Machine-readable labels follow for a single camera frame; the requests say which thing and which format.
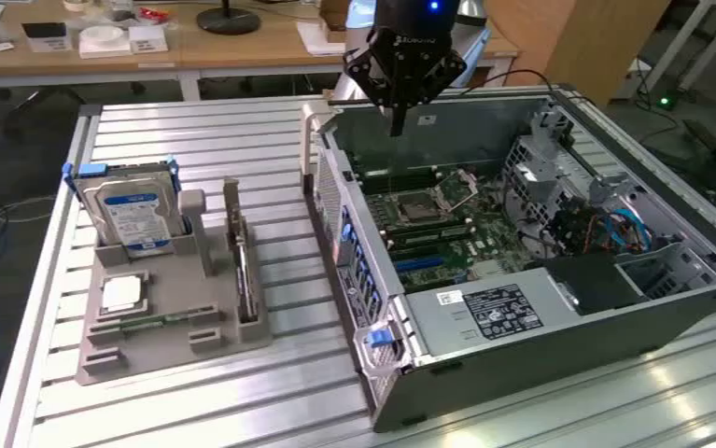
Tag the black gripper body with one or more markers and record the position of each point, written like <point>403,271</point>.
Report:
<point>416,28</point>

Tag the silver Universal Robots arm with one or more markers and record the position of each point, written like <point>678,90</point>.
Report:
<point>351,88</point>

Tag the white paper stack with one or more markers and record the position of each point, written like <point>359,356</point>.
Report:
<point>320,39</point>

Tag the brown cardboard box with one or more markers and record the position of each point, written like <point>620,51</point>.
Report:
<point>332,11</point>

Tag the wooden desk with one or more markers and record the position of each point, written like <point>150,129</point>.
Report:
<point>239,51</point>

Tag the wooden cabinet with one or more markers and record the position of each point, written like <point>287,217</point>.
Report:
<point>582,42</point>

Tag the black round lamp base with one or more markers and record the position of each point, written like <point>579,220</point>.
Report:
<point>228,21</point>

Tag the black RAM slot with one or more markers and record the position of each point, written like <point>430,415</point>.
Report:
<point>398,176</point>

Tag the metal socket cover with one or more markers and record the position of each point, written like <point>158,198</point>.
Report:
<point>458,186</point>

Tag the silver disk bay cage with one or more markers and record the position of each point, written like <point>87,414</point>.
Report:
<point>538,186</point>

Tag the white box with red dot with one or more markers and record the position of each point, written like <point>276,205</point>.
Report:
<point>638,79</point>

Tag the CPU socket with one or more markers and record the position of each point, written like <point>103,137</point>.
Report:
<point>420,210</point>

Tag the white labelled box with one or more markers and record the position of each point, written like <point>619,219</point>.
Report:
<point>147,39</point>

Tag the device with green light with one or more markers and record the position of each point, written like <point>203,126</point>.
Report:
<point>664,101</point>

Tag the red small item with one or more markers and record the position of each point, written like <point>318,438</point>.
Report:
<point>154,14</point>

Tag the installed green RAM stick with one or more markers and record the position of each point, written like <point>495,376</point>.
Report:
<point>428,235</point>

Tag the green motherboard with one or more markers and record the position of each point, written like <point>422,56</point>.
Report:
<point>458,242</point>

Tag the dark small item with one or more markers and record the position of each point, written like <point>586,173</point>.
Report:
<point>122,15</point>

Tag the white flat box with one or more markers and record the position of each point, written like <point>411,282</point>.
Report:
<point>106,51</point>

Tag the white round bowl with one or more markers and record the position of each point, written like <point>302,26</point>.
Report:
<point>103,35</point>

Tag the blue expansion slot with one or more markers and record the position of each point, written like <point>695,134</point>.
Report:
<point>420,264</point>

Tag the white tape roll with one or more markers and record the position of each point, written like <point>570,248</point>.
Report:
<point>76,4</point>

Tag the hard disk with blue label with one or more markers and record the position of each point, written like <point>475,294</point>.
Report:
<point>134,214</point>

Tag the blue plastic disk caddy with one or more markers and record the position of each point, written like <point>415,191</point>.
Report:
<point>91,170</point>

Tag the white box with black top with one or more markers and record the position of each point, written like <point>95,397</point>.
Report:
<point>46,37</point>

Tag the black chair base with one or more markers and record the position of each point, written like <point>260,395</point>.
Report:
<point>40,100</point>

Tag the grey power supply unit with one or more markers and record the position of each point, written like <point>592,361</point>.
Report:
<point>439,326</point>

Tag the blue case latch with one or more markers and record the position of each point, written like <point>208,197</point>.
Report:
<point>378,337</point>

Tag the silver CPU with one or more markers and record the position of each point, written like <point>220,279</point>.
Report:
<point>120,294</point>

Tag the loose green RAM stick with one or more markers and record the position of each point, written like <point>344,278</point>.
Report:
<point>152,323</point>

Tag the grey plastic parts rack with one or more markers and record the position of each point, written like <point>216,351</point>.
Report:
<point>176,336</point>

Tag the open grey PC case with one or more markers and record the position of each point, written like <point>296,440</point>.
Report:
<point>519,396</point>

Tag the white table frame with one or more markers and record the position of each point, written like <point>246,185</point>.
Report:
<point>706,42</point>

